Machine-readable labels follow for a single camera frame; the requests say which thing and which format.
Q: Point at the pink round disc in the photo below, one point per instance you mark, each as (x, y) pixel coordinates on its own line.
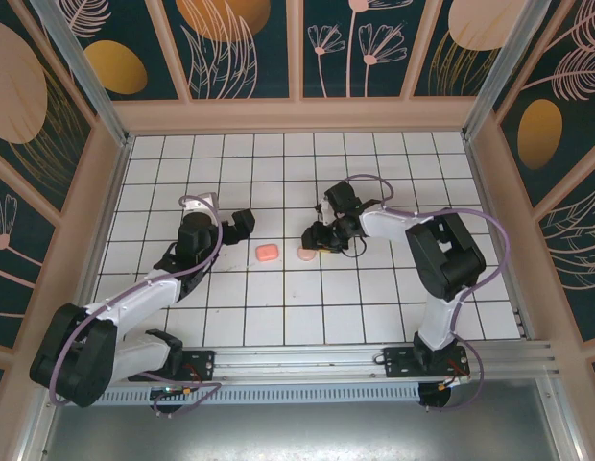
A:
(306, 257)

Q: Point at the pink earbud charging case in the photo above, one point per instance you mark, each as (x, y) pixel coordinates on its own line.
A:
(267, 253)

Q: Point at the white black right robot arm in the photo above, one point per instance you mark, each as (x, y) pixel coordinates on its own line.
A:
(388, 225)

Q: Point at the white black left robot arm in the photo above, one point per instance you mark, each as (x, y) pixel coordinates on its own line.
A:
(139, 298)

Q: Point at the grey sheet metal panel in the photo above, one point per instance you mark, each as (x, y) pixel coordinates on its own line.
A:
(302, 432)

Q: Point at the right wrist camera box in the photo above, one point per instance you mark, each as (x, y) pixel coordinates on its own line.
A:
(327, 212)

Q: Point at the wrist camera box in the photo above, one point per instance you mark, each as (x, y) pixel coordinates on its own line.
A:
(204, 201)
(327, 212)

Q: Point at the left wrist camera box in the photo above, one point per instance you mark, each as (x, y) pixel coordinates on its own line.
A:
(204, 201)

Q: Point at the aluminium side frame rail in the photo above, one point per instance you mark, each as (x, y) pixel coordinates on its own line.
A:
(490, 216)
(108, 216)

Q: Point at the aluminium mounting rail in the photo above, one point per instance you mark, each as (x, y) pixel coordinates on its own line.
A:
(302, 362)

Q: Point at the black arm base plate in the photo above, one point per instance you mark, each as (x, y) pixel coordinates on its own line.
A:
(204, 367)
(398, 365)

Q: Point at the wall panel with pink flowers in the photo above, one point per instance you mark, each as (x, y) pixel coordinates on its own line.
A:
(345, 81)

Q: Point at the wall panel orange circle leaves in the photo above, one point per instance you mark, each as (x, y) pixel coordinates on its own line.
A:
(221, 72)

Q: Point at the wall panel pink circle fronds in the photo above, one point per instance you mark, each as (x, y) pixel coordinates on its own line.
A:
(436, 72)

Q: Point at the wall panel pink flower outline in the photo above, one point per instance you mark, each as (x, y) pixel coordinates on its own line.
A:
(14, 269)

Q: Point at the wall panel with golden oval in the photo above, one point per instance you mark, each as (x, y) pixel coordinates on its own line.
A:
(115, 67)

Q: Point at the aluminium corner post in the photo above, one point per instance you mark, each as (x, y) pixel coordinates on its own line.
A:
(500, 72)
(84, 72)

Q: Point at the wall panel golden oval fern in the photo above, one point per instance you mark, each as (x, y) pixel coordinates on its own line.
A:
(542, 129)

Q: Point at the wall panel large pink circle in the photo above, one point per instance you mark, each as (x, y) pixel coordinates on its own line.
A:
(19, 96)

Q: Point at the wall panel pink fern leaves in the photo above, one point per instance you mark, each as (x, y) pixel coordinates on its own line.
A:
(576, 249)

